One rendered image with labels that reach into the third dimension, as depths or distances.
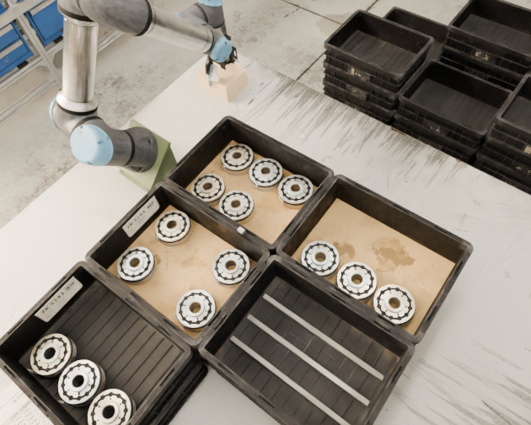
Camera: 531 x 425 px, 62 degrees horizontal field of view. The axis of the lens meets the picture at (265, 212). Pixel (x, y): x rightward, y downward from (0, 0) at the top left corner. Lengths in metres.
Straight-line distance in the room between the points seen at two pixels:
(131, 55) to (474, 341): 2.70
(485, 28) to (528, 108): 0.53
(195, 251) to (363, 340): 0.51
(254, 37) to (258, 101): 1.47
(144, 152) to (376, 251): 0.77
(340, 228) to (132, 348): 0.64
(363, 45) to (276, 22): 1.11
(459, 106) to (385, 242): 1.14
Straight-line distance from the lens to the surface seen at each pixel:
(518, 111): 2.18
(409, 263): 1.25
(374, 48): 2.32
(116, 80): 3.14
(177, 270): 1.26
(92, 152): 1.38
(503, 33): 2.53
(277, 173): 1.34
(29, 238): 1.67
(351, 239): 1.26
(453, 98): 2.30
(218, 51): 1.44
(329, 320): 1.17
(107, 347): 1.25
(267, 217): 1.29
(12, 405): 1.48
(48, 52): 3.05
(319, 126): 1.67
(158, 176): 1.53
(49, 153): 2.90
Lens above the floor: 1.94
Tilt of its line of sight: 59 degrees down
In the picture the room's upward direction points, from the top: 9 degrees counter-clockwise
